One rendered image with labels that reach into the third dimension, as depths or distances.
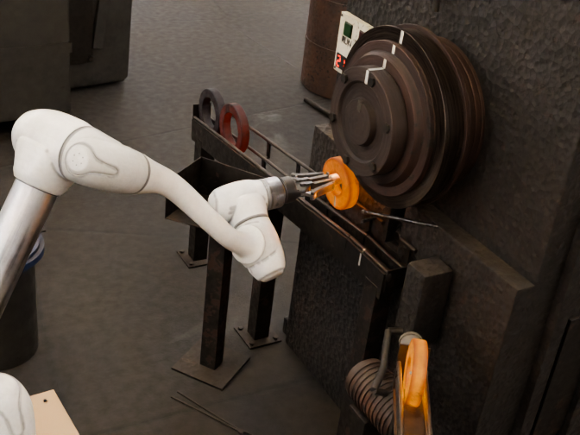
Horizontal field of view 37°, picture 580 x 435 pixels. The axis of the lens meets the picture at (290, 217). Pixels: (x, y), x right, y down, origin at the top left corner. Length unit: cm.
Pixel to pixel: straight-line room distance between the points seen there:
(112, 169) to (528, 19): 99
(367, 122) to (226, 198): 44
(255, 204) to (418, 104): 53
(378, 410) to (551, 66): 93
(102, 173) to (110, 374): 127
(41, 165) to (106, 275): 156
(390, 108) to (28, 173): 85
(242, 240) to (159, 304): 118
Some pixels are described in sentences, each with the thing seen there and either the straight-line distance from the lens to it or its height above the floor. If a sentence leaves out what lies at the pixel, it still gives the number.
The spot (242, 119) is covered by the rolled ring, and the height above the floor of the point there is 74.
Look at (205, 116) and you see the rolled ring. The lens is 339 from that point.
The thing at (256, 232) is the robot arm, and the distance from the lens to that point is 229.
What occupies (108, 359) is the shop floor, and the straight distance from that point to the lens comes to 312.
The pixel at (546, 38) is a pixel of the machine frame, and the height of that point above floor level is 143.
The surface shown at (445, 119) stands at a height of 121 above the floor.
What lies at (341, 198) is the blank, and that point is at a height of 79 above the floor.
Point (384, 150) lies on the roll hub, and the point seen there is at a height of 109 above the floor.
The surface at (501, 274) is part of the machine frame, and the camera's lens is 219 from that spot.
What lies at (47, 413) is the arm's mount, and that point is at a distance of 232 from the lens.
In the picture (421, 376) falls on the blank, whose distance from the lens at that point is 201.
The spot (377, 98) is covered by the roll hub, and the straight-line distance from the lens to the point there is 218.
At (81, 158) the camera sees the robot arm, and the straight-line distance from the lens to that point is 190.
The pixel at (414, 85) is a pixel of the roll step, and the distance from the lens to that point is 215.
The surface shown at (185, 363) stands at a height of 1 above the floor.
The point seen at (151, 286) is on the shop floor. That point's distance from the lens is 347.
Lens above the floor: 199
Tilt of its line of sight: 30 degrees down
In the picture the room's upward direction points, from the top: 7 degrees clockwise
